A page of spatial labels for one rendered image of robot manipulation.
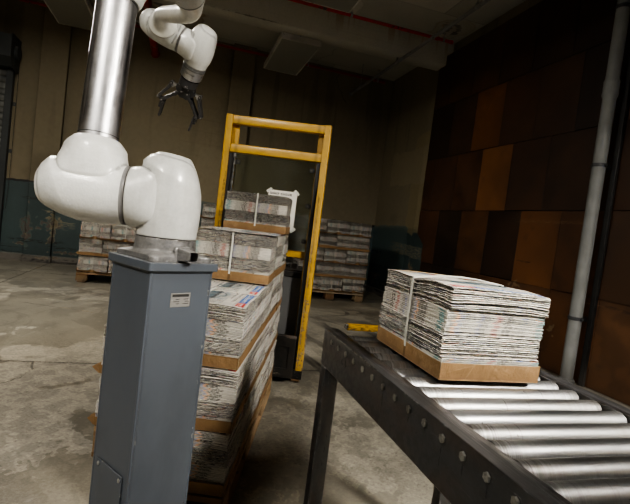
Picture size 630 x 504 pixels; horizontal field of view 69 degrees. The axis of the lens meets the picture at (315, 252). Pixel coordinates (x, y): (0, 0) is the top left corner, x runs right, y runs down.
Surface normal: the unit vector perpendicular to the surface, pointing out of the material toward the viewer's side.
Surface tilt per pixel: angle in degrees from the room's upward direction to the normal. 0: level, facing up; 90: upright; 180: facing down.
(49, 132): 90
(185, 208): 90
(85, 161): 79
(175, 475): 90
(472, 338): 90
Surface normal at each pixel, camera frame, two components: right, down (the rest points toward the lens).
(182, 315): 0.76, 0.13
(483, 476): -0.95, -0.11
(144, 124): 0.28, 0.08
